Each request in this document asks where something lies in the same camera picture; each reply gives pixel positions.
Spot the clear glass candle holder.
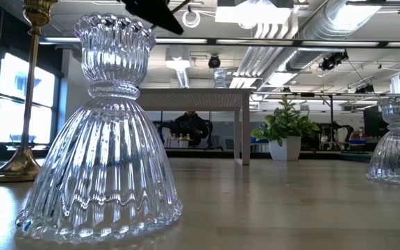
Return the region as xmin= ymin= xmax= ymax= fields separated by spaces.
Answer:
xmin=365 ymin=94 xmax=400 ymax=188
xmin=15 ymin=12 xmax=184 ymax=244
xmin=212 ymin=67 xmax=229 ymax=90

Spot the gold brass candlestick holder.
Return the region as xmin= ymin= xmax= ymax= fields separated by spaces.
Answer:
xmin=0 ymin=0 xmax=59 ymax=184

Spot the white perforated metal shelf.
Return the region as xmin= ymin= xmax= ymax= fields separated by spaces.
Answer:
xmin=136 ymin=87 xmax=257 ymax=167

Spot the person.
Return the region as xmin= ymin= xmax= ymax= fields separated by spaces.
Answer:
xmin=169 ymin=110 xmax=211 ymax=149

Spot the black ceiling track light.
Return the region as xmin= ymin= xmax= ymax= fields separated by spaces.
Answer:
xmin=317 ymin=48 xmax=349 ymax=72

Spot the green potted plant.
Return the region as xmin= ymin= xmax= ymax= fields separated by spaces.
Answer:
xmin=250 ymin=95 xmax=322 ymax=162

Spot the dark background monitor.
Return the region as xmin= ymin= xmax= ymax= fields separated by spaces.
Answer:
xmin=362 ymin=105 xmax=391 ymax=139

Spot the black ceiling camera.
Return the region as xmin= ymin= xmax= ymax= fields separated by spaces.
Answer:
xmin=207 ymin=54 xmax=222 ymax=70

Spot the silver ventilation duct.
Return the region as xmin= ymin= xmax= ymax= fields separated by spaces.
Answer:
xmin=236 ymin=0 xmax=383 ymax=90

